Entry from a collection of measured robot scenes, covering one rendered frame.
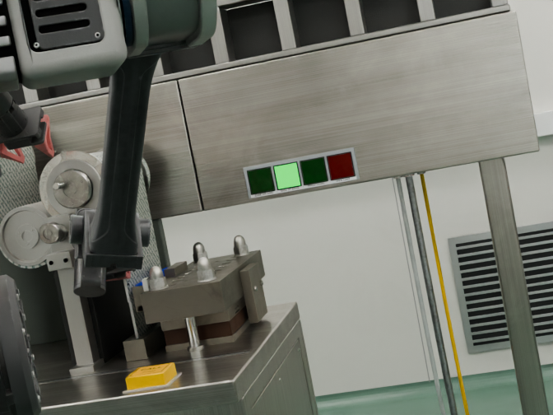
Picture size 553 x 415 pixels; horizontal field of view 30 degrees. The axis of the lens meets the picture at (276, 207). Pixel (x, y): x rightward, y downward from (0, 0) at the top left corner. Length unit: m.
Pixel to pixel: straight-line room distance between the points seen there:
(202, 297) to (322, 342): 2.80
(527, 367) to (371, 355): 2.30
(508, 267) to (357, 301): 2.30
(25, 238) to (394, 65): 0.85
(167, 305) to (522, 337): 0.88
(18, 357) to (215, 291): 1.04
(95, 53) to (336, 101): 1.35
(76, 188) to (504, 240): 0.99
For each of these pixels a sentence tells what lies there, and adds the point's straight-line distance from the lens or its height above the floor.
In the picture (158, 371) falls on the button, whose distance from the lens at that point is 1.78.
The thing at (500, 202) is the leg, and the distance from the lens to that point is 2.41.
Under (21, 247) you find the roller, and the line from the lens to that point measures 2.11.
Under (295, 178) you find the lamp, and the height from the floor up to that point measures 1.18.
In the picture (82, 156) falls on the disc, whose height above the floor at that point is 1.31.
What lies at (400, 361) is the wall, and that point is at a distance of 4.72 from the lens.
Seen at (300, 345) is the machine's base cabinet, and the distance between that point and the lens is 2.32.
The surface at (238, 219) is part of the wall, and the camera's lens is 4.70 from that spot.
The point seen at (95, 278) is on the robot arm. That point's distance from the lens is 1.85.
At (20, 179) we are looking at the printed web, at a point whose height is 1.29.
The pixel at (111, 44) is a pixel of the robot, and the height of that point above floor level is 1.39.
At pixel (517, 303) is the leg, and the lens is 2.44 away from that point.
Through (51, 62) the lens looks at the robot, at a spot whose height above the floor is 1.38.
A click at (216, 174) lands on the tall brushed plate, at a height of 1.22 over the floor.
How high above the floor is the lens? 1.29
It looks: 4 degrees down
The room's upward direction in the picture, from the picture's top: 11 degrees counter-clockwise
